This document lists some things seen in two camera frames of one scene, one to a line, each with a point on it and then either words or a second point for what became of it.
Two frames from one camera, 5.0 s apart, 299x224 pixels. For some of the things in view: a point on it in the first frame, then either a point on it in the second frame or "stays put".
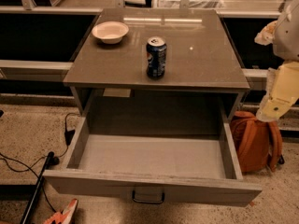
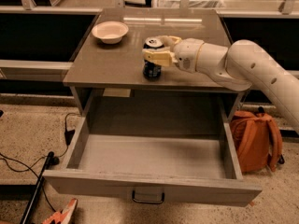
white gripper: x=288 y=36 → x=188 y=54
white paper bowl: x=110 y=32 stays put
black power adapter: x=68 y=135 stays put
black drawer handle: x=148 y=201 stays put
